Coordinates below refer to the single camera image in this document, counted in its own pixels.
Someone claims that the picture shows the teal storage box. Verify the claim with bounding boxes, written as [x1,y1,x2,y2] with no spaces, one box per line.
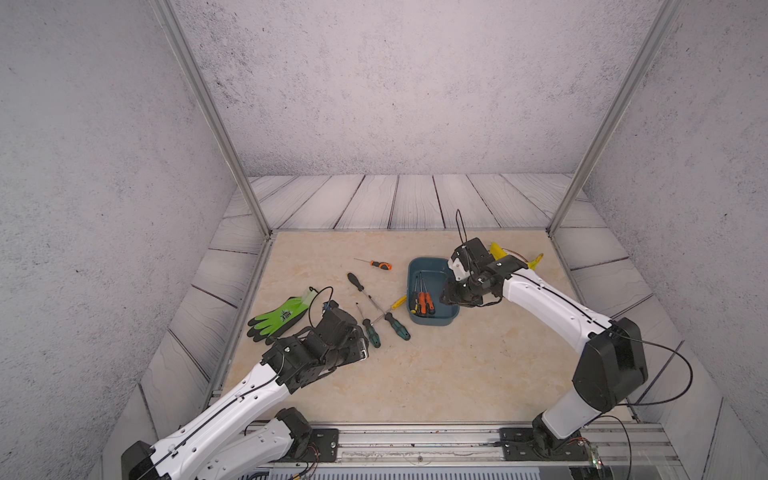
[407,257,460,327]

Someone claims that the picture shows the black yellow-tip screwdriver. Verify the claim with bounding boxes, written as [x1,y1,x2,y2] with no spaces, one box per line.
[410,274,421,315]

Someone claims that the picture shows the black handle long screwdriver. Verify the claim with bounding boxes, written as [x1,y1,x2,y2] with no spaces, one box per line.
[347,272,385,313]

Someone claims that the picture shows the right aluminium frame post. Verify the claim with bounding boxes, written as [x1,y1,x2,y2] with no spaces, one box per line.
[546,0,683,239]

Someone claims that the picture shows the green handle screwdriver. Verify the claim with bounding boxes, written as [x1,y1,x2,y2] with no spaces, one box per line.
[356,304,381,348]
[377,308,411,341]

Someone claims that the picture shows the aluminium frame post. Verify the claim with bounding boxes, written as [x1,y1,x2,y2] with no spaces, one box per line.
[151,0,272,238]
[546,0,683,239]

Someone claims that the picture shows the small orange black screwdriver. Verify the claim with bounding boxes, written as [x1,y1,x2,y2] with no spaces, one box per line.
[357,258,393,271]

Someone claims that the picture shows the orange screwdriver large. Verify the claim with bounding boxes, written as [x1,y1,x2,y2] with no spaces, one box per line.
[417,275,428,316]

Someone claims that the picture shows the green black work glove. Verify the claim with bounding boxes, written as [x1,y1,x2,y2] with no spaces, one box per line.
[246,287,318,345]

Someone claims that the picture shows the left aluminium frame post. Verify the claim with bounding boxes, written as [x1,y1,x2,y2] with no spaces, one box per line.
[151,0,272,238]

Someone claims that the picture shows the yellow handle screwdriver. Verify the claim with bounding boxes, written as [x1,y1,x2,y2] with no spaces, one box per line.
[372,295,408,324]

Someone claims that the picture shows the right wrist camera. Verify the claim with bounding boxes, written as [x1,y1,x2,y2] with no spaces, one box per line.
[448,258,471,282]

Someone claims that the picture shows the green handle screwdriver left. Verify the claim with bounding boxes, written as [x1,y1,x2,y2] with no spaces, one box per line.
[356,304,381,348]

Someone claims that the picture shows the green handle screwdriver right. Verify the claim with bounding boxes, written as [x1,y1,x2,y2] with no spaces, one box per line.
[377,308,411,341]

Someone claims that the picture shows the aluminium front rail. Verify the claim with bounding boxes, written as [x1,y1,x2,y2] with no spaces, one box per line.
[157,422,691,480]

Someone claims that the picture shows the yellow banana bunch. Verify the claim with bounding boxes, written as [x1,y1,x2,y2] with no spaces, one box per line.
[489,242,543,270]

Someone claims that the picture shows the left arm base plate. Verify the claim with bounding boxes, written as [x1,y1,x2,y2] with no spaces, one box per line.
[280,428,340,464]

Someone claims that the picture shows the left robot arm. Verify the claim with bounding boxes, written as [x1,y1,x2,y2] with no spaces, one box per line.
[121,302,368,479]

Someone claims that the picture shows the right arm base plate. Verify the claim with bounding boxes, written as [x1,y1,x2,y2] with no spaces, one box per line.
[498,427,590,462]

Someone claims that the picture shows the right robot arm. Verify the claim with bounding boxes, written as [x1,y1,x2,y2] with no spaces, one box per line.
[440,238,648,458]

